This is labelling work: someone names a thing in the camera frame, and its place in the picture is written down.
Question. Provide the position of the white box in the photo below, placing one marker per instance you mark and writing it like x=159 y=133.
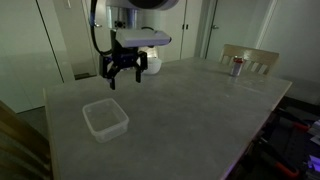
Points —
x=315 y=130

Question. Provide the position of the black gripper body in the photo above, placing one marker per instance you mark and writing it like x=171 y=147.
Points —
x=125 y=56

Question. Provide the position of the white closet door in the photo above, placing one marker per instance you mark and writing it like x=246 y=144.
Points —
x=193 y=30
x=173 y=50

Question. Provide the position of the white ceramic bowl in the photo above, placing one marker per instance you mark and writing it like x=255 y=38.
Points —
x=155 y=66

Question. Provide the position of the white room door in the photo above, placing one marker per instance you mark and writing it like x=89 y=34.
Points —
x=105 y=40
x=233 y=26

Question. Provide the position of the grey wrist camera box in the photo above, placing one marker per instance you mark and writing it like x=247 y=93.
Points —
x=143 y=38

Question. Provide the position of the clear plastic food container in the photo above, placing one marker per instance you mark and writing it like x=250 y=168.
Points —
x=100 y=135

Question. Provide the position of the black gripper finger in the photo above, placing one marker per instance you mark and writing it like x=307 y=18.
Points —
x=138 y=76
x=106 y=68

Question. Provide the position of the red and white soda can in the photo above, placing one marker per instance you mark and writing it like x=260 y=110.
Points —
x=236 y=68

